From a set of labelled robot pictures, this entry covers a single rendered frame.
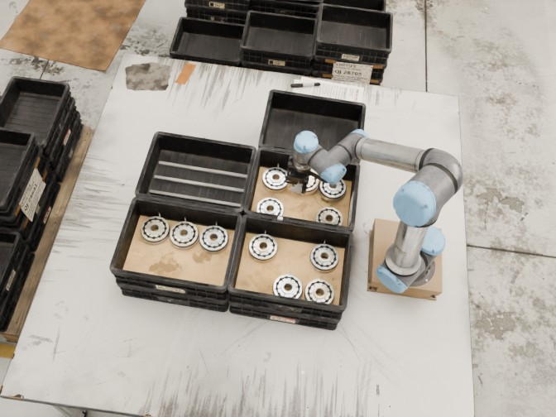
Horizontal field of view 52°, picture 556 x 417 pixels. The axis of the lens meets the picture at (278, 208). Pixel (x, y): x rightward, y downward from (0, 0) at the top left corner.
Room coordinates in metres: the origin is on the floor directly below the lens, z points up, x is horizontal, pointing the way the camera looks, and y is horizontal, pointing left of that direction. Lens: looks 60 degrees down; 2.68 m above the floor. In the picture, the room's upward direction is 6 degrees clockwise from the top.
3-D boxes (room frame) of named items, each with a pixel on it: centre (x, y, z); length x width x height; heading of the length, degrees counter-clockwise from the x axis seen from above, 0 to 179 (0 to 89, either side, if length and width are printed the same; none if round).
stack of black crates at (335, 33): (2.40, -0.31, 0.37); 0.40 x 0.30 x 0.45; 88
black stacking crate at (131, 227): (0.86, 0.33, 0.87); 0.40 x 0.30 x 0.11; 86
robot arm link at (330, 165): (1.08, -0.16, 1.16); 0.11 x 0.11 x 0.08; 50
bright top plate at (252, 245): (0.91, 0.04, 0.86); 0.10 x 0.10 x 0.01
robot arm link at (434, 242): (0.93, -0.51, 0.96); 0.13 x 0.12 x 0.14; 140
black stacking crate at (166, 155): (1.16, 0.31, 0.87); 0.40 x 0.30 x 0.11; 86
